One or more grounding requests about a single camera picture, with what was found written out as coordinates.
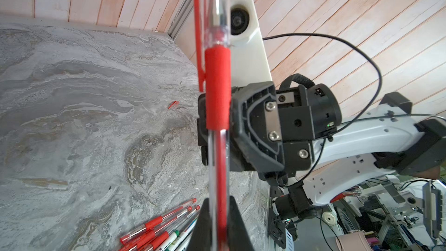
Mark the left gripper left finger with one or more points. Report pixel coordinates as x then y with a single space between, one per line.
201 235

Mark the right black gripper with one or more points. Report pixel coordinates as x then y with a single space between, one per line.
272 129

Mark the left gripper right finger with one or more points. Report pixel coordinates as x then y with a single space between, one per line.
238 238

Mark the red gel pen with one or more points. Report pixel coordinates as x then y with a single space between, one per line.
149 225
217 55
155 237

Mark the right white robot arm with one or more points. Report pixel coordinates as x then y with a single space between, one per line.
386 140

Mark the upper green marker pen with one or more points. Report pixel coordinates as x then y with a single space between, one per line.
177 236

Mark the green marker pen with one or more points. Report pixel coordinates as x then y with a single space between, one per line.
177 236
184 240

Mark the lower green marker pen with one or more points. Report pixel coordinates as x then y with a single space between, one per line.
184 240

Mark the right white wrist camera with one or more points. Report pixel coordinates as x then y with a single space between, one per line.
249 63

